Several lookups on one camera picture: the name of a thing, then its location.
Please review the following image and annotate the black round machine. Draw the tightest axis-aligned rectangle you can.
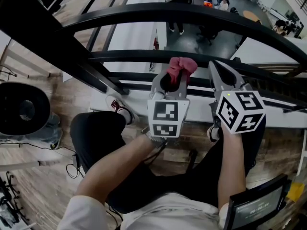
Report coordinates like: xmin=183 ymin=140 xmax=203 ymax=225
xmin=0 ymin=81 xmax=63 ymax=145

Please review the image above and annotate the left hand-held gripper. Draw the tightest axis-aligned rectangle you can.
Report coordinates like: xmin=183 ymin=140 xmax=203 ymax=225
xmin=146 ymin=72 xmax=190 ymax=138

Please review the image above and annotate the round orange table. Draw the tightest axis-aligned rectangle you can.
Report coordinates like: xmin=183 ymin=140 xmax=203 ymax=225
xmin=242 ymin=10 xmax=261 ymax=22

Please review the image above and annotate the person's left forearm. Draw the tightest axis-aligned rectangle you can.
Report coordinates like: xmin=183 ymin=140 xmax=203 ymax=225
xmin=75 ymin=135 xmax=158 ymax=206

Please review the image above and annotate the black metal railing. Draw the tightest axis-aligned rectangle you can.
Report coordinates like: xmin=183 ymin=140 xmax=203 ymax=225
xmin=0 ymin=0 xmax=307 ymax=116

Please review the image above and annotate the person's leg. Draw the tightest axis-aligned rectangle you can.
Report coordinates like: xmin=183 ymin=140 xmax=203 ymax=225
xmin=167 ymin=118 xmax=266 ymax=208
xmin=70 ymin=111 xmax=173 ymax=213

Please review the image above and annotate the person's right sneaker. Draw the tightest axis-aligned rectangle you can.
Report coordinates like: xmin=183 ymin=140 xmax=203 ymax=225
xmin=206 ymin=125 xmax=220 ymax=143

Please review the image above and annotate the black power cable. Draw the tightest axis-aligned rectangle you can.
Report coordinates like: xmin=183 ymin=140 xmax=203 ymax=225
xmin=0 ymin=140 xmax=87 ymax=180

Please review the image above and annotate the wooden staircase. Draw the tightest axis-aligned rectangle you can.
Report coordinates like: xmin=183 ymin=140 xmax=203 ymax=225
xmin=234 ymin=57 xmax=307 ymax=105

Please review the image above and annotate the person's left leg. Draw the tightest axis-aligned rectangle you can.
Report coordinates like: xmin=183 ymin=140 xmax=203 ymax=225
xmin=70 ymin=111 xmax=173 ymax=213

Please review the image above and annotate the yellow plastic object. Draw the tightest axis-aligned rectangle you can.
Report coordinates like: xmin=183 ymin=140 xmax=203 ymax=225
xmin=286 ymin=182 xmax=306 ymax=203

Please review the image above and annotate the black wrist-mounted screen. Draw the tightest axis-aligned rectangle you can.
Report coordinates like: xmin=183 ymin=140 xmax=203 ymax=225
xmin=224 ymin=173 xmax=292 ymax=230

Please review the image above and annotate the black stool leg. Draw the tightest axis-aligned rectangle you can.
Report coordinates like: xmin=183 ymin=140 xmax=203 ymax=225
xmin=188 ymin=149 xmax=199 ymax=170

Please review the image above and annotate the person's white shirt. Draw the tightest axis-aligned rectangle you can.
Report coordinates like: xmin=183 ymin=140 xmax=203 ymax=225
xmin=57 ymin=192 xmax=230 ymax=230

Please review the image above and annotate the person's right leg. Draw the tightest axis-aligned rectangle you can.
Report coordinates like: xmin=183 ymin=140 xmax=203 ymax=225
xmin=167 ymin=118 xmax=266 ymax=208

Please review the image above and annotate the pink cloth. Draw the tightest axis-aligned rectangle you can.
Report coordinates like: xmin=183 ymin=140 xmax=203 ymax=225
xmin=166 ymin=57 xmax=199 ymax=86

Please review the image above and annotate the grey metal rack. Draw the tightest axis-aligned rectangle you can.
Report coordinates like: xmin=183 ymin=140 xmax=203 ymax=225
xmin=0 ymin=193 xmax=36 ymax=230

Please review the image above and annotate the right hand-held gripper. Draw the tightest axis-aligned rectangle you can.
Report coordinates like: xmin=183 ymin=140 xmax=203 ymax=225
xmin=208 ymin=60 xmax=266 ymax=135

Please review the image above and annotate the black office chair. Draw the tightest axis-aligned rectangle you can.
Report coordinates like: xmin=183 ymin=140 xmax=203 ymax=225
xmin=197 ymin=25 xmax=219 ymax=46

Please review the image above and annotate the person's right forearm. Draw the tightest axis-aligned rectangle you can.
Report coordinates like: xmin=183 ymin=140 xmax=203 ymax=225
xmin=217 ymin=126 xmax=247 ymax=209

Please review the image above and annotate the black wire stand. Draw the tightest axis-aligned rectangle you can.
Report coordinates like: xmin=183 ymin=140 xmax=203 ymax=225
xmin=0 ymin=171 xmax=24 ymax=220

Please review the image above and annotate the white metal frame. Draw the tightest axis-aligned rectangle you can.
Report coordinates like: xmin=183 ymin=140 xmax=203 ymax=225
xmin=296 ymin=129 xmax=307 ymax=177

